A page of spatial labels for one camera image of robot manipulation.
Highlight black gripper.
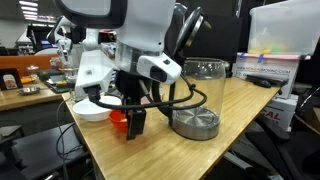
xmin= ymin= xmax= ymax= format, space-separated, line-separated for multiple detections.
xmin=114 ymin=70 xmax=153 ymax=141

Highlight orange plastic bowl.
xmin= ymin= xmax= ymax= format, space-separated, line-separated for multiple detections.
xmin=108 ymin=109 xmax=129 ymax=133

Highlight white bowl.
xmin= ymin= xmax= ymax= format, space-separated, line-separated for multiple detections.
xmin=72 ymin=95 xmax=123 ymax=123

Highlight glass electric kettle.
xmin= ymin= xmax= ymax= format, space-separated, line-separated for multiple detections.
xmin=151 ymin=7 xmax=228 ymax=142

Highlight glass jar black holder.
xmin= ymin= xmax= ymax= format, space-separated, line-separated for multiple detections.
xmin=64 ymin=67 xmax=80 ymax=103

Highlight black tray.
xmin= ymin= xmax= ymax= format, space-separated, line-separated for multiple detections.
xmin=38 ymin=68 xmax=77 ymax=94

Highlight black padded seat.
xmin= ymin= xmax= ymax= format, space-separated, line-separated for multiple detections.
xmin=0 ymin=123 xmax=89 ymax=180

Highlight small metal dish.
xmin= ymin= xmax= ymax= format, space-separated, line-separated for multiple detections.
xmin=17 ymin=86 xmax=42 ymax=96

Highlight small glass jar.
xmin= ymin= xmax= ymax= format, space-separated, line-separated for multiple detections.
xmin=26 ymin=64 xmax=40 ymax=81

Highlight yellow desk lamp grey head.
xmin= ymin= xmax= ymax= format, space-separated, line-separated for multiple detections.
xmin=173 ymin=2 xmax=189 ymax=29

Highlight black partition panel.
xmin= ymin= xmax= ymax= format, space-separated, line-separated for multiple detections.
xmin=174 ymin=0 xmax=244 ymax=79

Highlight orange divider panel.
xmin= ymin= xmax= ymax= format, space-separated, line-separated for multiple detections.
xmin=0 ymin=54 xmax=61 ymax=78

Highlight white cardboard moving box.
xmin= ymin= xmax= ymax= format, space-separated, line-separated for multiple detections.
xmin=232 ymin=52 xmax=303 ymax=100

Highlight white box red letters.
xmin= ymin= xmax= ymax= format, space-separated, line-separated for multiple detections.
xmin=261 ymin=94 xmax=299 ymax=132

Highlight black office chair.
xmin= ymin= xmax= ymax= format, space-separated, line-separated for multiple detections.
xmin=226 ymin=113 xmax=320 ymax=180

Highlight clear plastic storage bin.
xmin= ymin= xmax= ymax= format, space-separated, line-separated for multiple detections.
xmin=247 ymin=0 xmax=320 ymax=57

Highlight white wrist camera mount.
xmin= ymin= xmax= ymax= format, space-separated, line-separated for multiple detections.
xmin=74 ymin=49 xmax=120 ymax=102

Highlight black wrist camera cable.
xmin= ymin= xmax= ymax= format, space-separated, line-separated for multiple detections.
xmin=83 ymin=73 xmax=208 ymax=113

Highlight black hanging cables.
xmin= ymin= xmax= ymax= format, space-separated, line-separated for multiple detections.
xmin=54 ymin=98 xmax=85 ymax=180

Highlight black picture frame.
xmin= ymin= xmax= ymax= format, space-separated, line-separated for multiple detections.
xmin=0 ymin=68 xmax=24 ymax=91

